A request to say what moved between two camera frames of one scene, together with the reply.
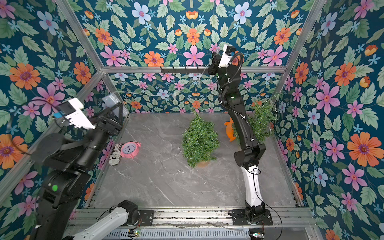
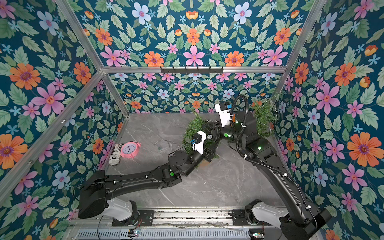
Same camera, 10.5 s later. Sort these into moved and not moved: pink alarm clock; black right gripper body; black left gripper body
Moved: black left gripper body; black right gripper body
Not moved: pink alarm clock
